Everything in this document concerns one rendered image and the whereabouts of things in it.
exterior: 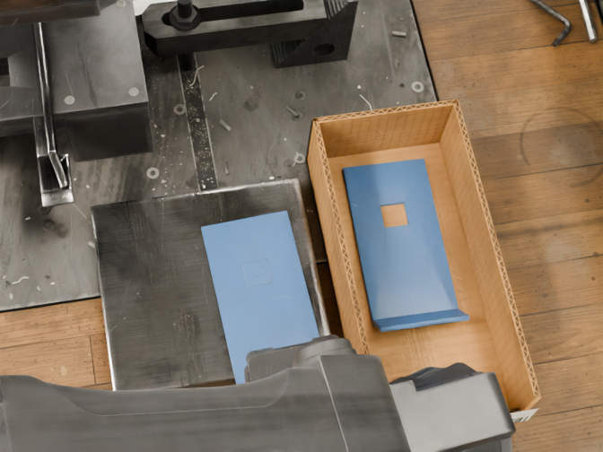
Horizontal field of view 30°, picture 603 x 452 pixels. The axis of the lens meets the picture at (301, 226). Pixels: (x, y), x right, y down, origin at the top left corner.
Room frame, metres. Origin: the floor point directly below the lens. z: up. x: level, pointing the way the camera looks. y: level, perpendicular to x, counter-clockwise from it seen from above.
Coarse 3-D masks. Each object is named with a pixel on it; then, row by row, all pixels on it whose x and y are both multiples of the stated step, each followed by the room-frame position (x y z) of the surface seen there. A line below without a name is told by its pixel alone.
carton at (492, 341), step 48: (336, 144) 0.44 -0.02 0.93; (384, 144) 0.46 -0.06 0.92; (432, 144) 0.47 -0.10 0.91; (336, 192) 0.41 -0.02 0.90; (432, 192) 0.43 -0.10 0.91; (480, 192) 0.40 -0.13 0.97; (336, 240) 0.34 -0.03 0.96; (480, 240) 0.37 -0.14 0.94; (336, 288) 0.32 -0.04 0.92; (480, 288) 0.34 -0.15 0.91; (384, 336) 0.29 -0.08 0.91; (432, 336) 0.30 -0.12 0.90; (480, 336) 0.31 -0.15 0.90; (528, 384) 0.25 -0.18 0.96
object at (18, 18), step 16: (0, 0) 0.39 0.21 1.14; (16, 0) 0.40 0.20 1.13; (32, 0) 0.40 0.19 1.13; (48, 0) 0.40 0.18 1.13; (64, 0) 0.41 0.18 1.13; (80, 0) 0.41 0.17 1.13; (96, 0) 0.41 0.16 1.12; (0, 16) 0.39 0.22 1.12; (16, 16) 0.40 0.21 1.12; (32, 16) 0.40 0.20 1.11; (48, 16) 0.40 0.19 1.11; (64, 16) 0.41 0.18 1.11; (80, 16) 0.41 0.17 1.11
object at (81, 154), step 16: (128, 112) 0.42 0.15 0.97; (144, 112) 0.42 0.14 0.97; (0, 128) 0.39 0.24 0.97; (16, 128) 0.39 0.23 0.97; (32, 128) 0.39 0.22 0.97; (80, 128) 0.40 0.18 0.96; (96, 128) 0.41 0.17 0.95; (112, 128) 0.41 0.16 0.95; (128, 128) 0.42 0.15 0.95; (144, 128) 0.42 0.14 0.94; (80, 144) 0.40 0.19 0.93; (96, 144) 0.41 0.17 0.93; (112, 144) 0.41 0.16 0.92; (128, 144) 0.42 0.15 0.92; (144, 144) 0.42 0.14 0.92; (80, 160) 0.40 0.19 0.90
